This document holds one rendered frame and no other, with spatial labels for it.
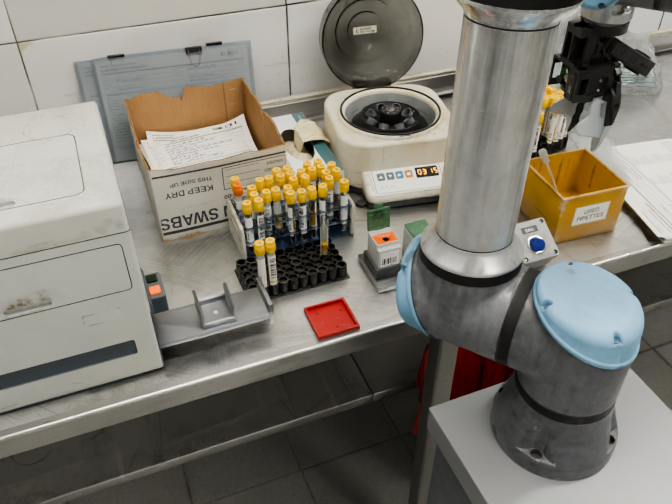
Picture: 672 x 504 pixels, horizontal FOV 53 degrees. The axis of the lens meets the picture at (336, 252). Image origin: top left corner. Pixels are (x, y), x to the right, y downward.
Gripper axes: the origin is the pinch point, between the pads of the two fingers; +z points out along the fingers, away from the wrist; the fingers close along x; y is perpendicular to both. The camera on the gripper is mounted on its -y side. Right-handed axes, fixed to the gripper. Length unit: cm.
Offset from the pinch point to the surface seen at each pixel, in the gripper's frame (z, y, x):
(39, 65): -3, 87, -50
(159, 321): 14, 75, 8
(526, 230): 10.1, 14.9, 9.4
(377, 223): 8.9, 37.9, 1.3
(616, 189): 7.8, -3.8, 6.6
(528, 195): 13.2, 6.5, -3.0
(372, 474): 105, 31, -11
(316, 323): 17, 52, 12
